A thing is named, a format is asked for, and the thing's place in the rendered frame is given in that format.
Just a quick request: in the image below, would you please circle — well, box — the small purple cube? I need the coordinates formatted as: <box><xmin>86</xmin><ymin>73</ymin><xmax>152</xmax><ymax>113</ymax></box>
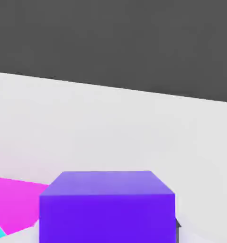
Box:
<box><xmin>39</xmin><ymin>170</ymin><xmax>176</xmax><ymax>243</ymax></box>

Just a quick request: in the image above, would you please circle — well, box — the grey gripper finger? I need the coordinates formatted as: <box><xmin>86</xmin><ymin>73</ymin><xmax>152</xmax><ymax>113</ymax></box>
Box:
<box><xmin>175</xmin><ymin>217</ymin><xmax>182</xmax><ymax>243</ymax></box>

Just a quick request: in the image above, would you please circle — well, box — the large magenta box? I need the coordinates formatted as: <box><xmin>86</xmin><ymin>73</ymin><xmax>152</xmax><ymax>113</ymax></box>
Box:
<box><xmin>0</xmin><ymin>176</ymin><xmax>50</xmax><ymax>236</ymax></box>

